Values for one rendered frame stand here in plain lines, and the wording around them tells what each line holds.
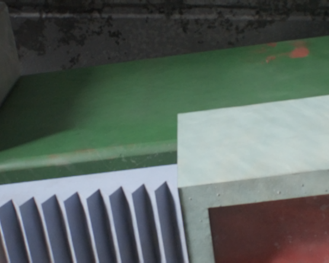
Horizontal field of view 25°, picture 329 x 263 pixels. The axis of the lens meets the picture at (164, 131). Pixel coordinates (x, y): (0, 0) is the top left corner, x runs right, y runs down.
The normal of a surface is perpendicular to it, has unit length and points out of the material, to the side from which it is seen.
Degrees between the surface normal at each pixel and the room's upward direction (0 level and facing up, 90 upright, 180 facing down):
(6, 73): 90
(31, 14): 0
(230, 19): 0
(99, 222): 61
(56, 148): 90
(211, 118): 90
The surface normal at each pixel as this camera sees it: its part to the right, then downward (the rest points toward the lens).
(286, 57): -0.14, -0.92
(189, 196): -0.02, 0.37
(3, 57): 0.99, -0.12
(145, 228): 0.86, 0.07
